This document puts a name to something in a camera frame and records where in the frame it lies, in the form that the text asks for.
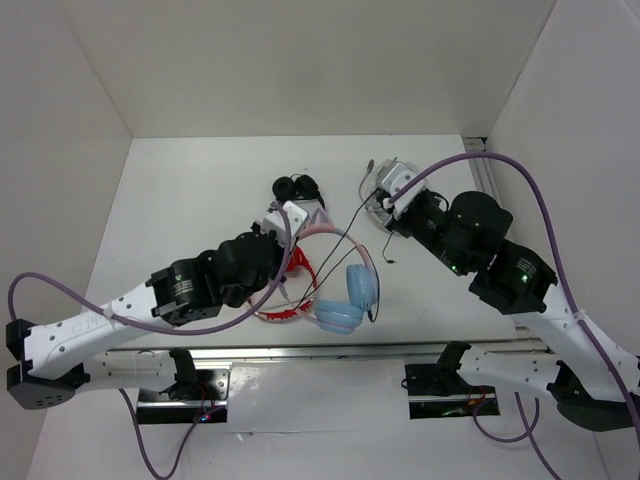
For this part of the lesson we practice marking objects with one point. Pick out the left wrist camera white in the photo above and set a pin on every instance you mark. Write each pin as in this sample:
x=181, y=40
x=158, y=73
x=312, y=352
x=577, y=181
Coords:
x=284, y=222

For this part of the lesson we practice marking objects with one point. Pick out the pink blue cat-ear headphones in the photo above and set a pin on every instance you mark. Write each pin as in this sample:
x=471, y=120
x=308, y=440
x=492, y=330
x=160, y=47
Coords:
x=361, y=288

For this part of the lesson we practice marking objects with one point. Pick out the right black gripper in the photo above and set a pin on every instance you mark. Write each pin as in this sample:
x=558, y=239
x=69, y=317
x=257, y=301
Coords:
x=397, y=224

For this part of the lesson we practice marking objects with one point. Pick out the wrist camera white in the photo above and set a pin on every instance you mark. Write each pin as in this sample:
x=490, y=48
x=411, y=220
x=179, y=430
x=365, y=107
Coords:
x=392, y=177
x=284, y=222

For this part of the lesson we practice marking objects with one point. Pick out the aluminium rail right side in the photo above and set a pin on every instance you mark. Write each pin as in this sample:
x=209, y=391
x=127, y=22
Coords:
x=481, y=168

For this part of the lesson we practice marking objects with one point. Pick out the red headphones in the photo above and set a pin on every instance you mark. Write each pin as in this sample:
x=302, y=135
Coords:
x=286, y=305

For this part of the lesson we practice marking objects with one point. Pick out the white grey headphones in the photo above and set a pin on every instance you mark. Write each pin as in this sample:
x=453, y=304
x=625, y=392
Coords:
x=372, y=195

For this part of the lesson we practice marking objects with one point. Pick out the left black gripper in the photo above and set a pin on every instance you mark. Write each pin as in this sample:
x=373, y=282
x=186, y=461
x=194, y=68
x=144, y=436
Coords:
x=278, y=248

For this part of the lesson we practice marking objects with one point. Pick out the aluminium rail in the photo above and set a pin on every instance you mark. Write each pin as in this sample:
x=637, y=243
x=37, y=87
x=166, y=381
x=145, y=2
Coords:
x=353, y=351
x=481, y=168

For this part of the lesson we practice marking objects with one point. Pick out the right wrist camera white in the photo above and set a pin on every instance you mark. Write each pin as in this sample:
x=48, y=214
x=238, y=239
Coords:
x=392, y=177

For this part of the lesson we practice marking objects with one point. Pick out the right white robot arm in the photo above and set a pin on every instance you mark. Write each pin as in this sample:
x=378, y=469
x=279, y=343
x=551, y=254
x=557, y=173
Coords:
x=591, y=380

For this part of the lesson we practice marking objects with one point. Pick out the black small headphones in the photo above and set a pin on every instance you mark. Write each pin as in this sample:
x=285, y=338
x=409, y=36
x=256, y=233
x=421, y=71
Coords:
x=300, y=188

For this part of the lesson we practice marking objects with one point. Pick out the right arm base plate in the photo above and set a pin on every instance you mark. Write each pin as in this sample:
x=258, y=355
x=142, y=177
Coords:
x=436, y=394

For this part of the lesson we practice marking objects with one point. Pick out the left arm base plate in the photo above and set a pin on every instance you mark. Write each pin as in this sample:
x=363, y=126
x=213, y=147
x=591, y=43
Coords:
x=206, y=402

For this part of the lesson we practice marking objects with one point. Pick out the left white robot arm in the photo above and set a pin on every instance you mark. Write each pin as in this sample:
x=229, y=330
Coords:
x=59, y=360

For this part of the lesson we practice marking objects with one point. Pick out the aluminium rail front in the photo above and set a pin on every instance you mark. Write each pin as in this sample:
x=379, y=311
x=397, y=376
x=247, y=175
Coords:
x=353, y=351

